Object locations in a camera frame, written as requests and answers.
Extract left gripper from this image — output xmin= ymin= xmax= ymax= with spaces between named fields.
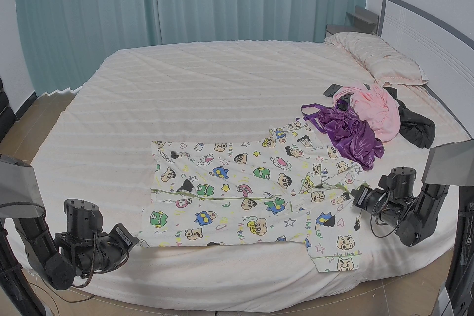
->
xmin=97 ymin=223 xmax=140 ymax=271

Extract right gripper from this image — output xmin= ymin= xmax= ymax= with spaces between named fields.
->
xmin=352 ymin=186 xmax=390 ymax=221

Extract white printed pyjama top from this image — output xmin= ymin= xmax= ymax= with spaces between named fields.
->
xmin=138 ymin=118 xmax=365 ymax=274

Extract purple satin garment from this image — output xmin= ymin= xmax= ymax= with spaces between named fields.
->
xmin=301 ymin=103 xmax=384 ymax=171

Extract black garment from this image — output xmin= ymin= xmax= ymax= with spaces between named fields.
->
xmin=323 ymin=83 xmax=436 ymax=149

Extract pink garment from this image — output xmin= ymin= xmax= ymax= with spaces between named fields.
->
xmin=333 ymin=82 xmax=401 ymax=143

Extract cream pillow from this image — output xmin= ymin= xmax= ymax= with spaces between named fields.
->
xmin=324 ymin=32 xmax=429 ymax=85

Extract bed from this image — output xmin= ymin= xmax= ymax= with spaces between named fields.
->
xmin=0 ymin=0 xmax=474 ymax=308

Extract dark grey chest of drawers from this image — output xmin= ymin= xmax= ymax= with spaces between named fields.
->
xmin=0 ymin=76 xmax=17 ymax=140

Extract grey bedside table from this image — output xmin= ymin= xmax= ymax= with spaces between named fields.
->
xmin=326 ymin=5 xmax=379 ymax=35

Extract black cable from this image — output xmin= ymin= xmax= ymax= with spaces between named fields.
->
xmin=22 ymin=268 xmax=94 ymax=308

